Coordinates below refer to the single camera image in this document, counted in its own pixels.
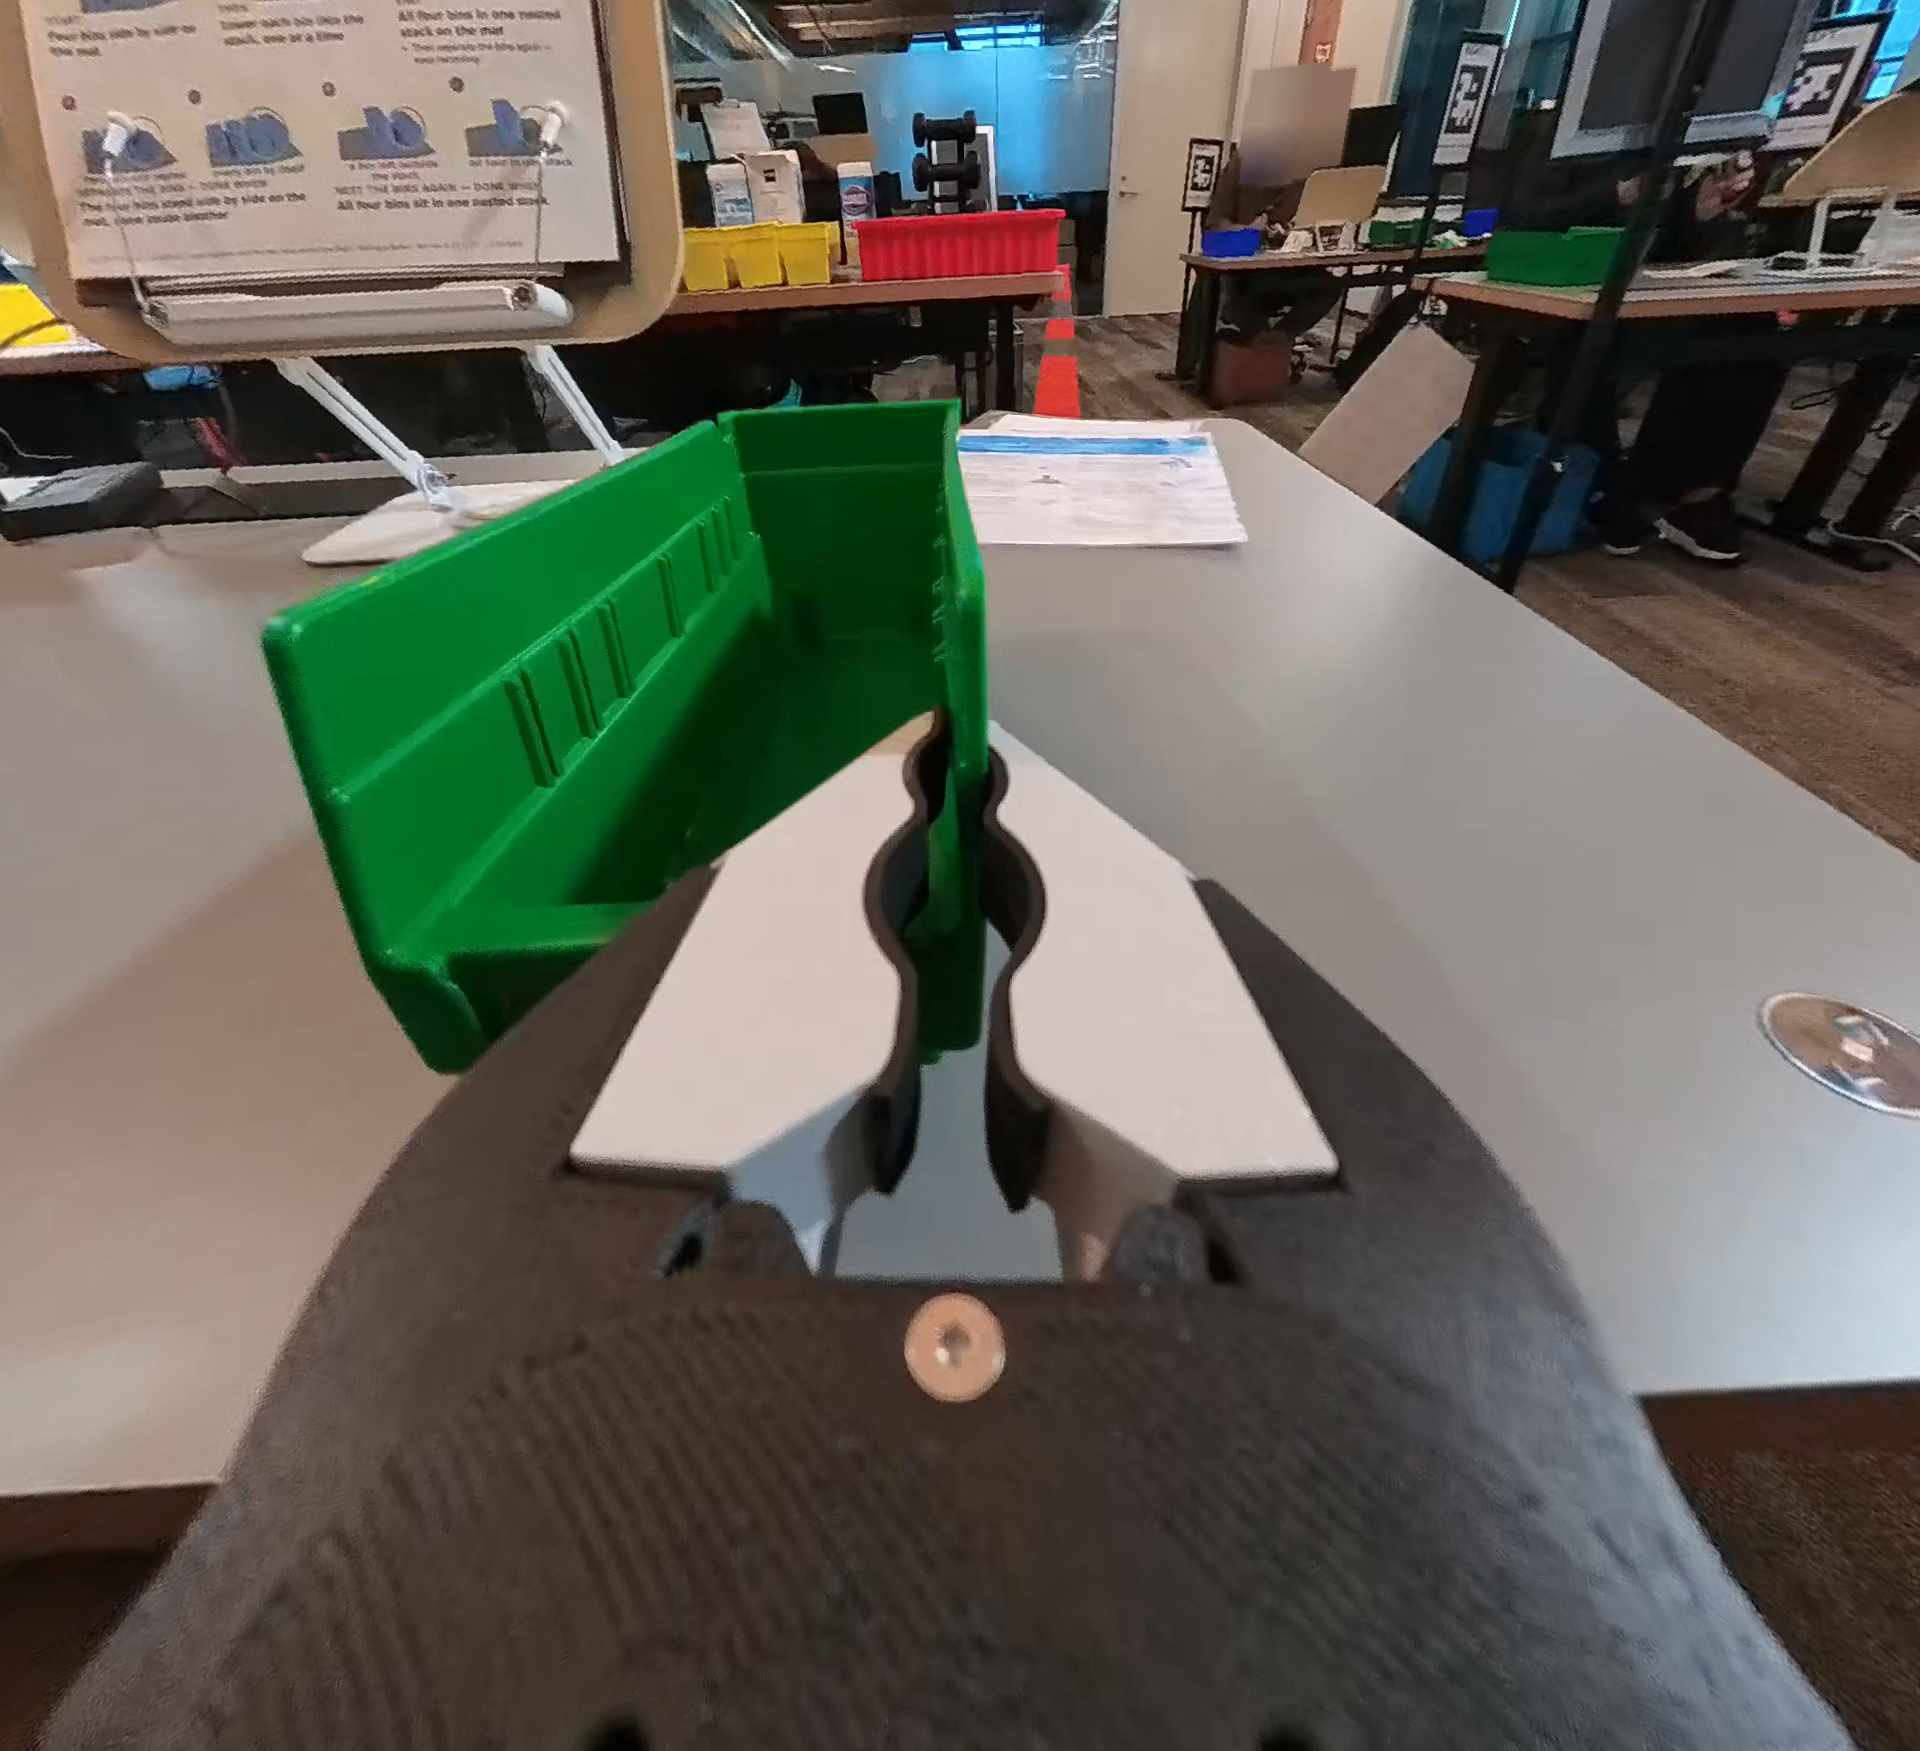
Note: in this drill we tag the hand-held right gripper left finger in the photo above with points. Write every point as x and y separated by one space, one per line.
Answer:
751 1002

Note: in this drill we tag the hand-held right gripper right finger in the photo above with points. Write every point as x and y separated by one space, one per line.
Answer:
1156 1002

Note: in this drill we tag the grey desk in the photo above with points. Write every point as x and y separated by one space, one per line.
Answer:
1502 806

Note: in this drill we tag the round metal desk grommet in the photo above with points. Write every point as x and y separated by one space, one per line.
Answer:
1840 1054

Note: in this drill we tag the white blue printed leaflet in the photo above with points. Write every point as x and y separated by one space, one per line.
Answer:
1095 478

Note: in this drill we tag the blue bag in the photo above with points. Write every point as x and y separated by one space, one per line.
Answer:
1502 507

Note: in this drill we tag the grey flat board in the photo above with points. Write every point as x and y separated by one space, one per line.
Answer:
1388 416

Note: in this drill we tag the brown bag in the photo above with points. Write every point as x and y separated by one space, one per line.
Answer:
1250 372

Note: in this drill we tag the orange traffic cone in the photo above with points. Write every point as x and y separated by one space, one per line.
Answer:
1059 357

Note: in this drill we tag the long wooden edged table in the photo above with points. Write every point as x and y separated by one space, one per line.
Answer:
1726 297
900 292

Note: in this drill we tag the small yellow plastic bin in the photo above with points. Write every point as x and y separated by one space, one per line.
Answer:
757 258
807 256
709 264

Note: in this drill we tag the red plastic bin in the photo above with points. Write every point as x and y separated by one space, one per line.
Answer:
962 249

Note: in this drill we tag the white wipes canister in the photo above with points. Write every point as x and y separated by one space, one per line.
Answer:
856 214

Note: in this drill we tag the beige document holder stand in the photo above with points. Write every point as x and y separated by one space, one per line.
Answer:
641 207
1344 196
1860 154

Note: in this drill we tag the wide green plastic bin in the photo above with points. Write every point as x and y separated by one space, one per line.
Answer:
1553 256
1403 233

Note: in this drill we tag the white cardboard box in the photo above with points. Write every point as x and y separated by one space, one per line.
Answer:
751 192

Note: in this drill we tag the black white marker sign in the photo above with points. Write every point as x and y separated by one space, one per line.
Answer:
1834 84
1470 100
1203 174

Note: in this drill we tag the black stand pole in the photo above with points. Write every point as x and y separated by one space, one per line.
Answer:
1616 282

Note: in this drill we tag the black dumbbell rack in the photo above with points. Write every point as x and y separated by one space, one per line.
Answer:
950 160

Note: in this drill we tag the white door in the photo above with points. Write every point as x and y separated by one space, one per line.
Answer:
1193 131

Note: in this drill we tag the interior glass window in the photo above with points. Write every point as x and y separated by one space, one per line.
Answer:
900 25

